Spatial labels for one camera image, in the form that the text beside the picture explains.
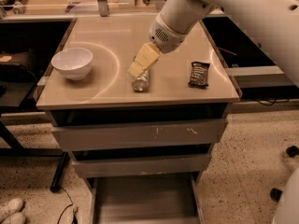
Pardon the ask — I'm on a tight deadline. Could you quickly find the white ceramic bowl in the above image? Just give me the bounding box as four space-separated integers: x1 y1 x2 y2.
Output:
51 48 93 80

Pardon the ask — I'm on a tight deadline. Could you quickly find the black table leg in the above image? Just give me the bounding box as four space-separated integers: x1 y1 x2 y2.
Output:
50 152 69 193

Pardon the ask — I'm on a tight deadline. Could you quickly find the black chair caster upper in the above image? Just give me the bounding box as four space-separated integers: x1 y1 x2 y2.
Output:
286 146 299 158

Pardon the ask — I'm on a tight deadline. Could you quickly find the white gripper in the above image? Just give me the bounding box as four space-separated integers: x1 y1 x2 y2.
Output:
127 13 188 78

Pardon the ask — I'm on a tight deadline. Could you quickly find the white shoe lower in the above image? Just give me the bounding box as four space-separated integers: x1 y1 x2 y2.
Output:
1 213 26 224

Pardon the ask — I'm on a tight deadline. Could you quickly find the silver redbull can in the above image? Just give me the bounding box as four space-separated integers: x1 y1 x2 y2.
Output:
132 71 150 92

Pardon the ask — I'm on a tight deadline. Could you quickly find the black chair caster lower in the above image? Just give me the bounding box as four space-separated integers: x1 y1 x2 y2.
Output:
270 188 283 202

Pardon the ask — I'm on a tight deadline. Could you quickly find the grey metal post left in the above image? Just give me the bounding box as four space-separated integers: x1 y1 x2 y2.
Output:
97 0 109 17

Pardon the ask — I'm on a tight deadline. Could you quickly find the black floor cable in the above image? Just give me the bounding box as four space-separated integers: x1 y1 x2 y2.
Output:
56 187 78 224

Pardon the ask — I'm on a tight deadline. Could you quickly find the black snack bar packet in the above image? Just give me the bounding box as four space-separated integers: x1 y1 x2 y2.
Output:
188 61 210 89

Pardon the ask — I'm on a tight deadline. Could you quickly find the black chair caster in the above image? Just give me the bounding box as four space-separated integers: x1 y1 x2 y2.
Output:
270 188 283 202
286 146 299 158

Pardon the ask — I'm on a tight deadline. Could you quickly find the grey open bottom drawer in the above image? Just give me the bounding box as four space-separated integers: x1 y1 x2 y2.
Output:
89 173 204 224

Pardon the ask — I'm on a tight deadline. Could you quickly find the grey middle drawer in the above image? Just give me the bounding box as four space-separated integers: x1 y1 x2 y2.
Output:
72 154 211 178

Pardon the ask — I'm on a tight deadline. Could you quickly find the grey top drawer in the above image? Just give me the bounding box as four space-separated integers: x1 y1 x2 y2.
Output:
51 119 228 151

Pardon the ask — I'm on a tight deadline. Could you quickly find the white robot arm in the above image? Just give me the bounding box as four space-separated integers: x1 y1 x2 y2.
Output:
154 0 299 224

